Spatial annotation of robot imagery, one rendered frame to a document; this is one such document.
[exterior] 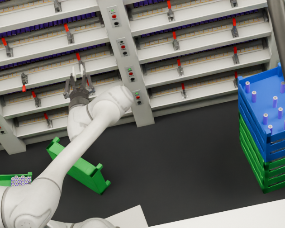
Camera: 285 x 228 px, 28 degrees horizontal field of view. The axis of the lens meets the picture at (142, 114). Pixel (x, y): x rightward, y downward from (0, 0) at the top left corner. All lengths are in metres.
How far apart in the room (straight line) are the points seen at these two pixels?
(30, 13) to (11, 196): 0.88
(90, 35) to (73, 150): 0.67
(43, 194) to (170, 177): 1.22
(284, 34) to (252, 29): 1.75
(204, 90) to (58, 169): 1.22
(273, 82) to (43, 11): 1.00
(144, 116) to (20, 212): 1.39
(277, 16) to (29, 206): 1.02
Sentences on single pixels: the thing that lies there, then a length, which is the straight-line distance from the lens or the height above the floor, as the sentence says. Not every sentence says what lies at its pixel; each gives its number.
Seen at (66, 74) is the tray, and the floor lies 0.54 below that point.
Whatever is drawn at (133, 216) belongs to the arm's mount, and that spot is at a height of 0.26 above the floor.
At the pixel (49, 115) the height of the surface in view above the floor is 0.17.
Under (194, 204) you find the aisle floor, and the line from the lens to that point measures 2.75.
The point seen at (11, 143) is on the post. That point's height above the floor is 0.11.
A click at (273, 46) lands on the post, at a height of 0.43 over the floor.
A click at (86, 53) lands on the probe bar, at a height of 0.58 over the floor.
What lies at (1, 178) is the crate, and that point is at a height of 0.09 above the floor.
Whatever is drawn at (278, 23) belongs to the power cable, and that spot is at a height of 1.87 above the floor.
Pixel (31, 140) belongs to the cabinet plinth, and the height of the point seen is 0.04.
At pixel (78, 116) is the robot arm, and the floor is 0.78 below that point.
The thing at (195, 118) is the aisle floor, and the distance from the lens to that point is 2.97.
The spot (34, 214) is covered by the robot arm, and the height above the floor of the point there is 1.08.
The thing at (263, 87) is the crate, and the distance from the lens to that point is 2.48.
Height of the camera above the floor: 2.51
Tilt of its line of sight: 56 degrees down
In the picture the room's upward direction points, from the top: 16 degrees counter-clockwise
